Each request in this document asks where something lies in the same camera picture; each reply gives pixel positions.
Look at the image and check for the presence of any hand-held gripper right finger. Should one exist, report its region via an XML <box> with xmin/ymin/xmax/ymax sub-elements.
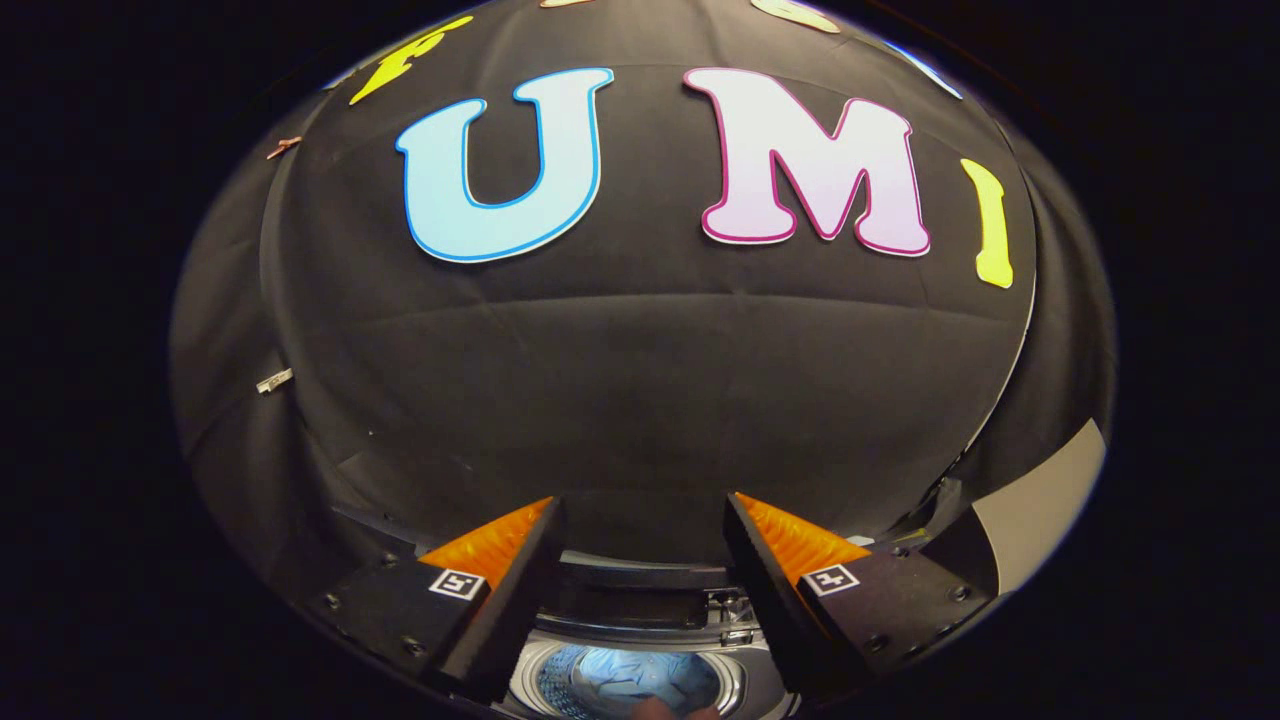
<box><xmin>722</xmin><ymin>492</ymin><xmax>1001</xmax><ymax>701</ymax></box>

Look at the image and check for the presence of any light blue shirt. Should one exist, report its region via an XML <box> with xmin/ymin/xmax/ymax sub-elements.
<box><xmin>540</xmin><ymin>645</ymin><xmax>723</xmax><ymax>719</ymax></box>

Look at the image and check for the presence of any black backdrop cloth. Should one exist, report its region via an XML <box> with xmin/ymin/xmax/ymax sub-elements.
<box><xmin>170</xmin><ymin>0</ymin><xmax>1116</xmax><ymax>601</ymax></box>

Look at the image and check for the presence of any dark grey washing machine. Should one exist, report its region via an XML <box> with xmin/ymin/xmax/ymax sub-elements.
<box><xmin>500</xmin><ymin>548</ymin><xmax>801</xmax><ymax>720</ymax></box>

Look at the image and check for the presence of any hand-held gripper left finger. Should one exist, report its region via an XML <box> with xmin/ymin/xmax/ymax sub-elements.
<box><xmin>305</xmin><ymin>497</ymin><xmax>569</xmax><ymax>704</ymax></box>

